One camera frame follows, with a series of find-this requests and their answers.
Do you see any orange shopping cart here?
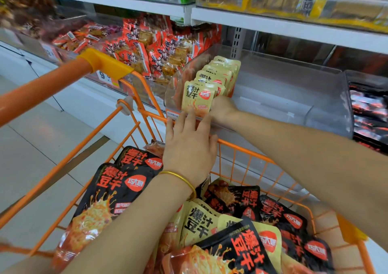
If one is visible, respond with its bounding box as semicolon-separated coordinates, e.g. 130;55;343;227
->
0;48;377;274

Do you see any stack of yellow trimmed packets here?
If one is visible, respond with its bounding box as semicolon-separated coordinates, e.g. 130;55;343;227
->
195;0;388;33

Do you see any pile of black orange snacks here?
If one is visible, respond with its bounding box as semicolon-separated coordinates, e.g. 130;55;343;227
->
51;140;335;274

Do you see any row of yellow orange snacks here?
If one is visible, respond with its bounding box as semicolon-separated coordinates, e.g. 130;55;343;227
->
193;55;242;99

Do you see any heap of dark brown packets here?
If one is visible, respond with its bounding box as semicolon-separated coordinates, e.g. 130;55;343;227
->
0;0;78;41

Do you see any row of black orange snacks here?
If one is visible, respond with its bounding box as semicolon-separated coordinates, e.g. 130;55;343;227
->
348;83;388;154

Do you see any pile of red tan packets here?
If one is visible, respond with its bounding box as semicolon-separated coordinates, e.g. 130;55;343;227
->
51;15;223;85

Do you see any person's right hand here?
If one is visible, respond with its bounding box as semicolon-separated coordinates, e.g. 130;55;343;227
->
209;95;241;127

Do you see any person's right forearm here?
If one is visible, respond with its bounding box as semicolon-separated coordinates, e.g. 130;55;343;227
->
221;109;388;252

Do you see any yellow orange snack packet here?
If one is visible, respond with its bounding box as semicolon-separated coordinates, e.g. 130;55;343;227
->
182;80;219;118

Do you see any person's left hand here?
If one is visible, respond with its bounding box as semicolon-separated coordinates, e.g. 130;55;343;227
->
162;109;219;187

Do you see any person's left forearm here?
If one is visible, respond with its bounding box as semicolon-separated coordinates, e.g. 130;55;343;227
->
79;175;196;274

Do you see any gold bracelet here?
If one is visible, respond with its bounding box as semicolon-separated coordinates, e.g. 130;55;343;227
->
158;169;198;199

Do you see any person's right leg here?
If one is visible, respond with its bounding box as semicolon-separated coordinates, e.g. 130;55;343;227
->
315;219;367;274

